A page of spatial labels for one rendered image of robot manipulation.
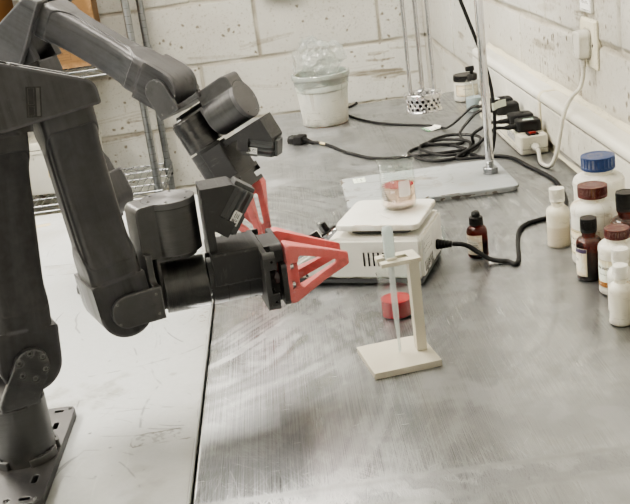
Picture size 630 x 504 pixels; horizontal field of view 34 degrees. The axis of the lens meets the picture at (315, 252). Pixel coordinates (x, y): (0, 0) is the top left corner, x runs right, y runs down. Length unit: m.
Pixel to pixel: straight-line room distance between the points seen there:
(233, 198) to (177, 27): 2.78
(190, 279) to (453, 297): 0.41
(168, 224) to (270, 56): 2.81
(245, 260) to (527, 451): 0.35
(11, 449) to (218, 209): 0.32
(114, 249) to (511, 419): 0.43
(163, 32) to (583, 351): 2.86
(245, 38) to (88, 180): 2.83
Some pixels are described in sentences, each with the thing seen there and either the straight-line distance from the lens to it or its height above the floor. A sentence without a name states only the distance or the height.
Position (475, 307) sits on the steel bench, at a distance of 1.33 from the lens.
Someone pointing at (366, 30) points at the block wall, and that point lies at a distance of 3.85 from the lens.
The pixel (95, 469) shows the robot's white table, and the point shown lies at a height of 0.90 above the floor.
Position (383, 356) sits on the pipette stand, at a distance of 1.19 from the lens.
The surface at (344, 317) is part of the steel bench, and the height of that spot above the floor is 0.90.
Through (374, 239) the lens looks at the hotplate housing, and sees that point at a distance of 1.41.
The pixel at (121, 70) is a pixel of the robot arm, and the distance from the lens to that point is 1.51.
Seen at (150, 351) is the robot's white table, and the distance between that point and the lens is 1.33.
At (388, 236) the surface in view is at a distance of 1.14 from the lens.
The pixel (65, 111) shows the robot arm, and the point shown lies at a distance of 1.00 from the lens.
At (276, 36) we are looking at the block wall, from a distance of 3.84.
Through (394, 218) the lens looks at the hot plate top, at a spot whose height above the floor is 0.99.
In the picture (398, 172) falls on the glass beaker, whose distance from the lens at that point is 1.42.
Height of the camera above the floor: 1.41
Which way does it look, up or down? 19 degrees down
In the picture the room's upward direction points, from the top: 8 degrees counter-clockwise
